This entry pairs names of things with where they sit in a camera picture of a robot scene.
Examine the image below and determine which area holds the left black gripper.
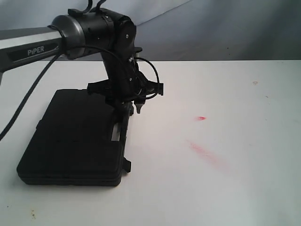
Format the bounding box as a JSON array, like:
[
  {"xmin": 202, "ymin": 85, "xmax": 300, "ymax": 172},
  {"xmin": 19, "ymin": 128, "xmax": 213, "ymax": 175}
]
[{"xmin": 87, "ymin": 44, "xmax": 164, "ymax": 117}]

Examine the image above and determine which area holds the black plastic tool case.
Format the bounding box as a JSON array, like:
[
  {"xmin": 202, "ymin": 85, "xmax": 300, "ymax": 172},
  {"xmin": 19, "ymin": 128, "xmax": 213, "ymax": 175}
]
[{"xmin": 16, "ymin": 89, "xmax": 134, "ymax": 186}]

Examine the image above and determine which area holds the left silver black robot arm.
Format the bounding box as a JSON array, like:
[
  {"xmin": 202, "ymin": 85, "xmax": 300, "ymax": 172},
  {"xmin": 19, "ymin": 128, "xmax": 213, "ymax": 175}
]
[{"xmin": 0, "ymin": 8, "xmax": 163, "ymax": 110}]

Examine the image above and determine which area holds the grey backdrop cloth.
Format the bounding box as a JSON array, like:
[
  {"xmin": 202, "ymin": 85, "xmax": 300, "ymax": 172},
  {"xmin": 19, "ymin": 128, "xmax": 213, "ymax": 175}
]
[{"xmin": 0, "ymin": 0, "xmax": 301, "ymax": 62}]

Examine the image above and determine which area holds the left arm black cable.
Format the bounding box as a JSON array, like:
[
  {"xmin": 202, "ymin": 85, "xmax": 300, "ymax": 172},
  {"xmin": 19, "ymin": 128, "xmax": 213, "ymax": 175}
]
[{"xmin": 0, "ymin": 0, "xmax": 160, "ymax": 142}]

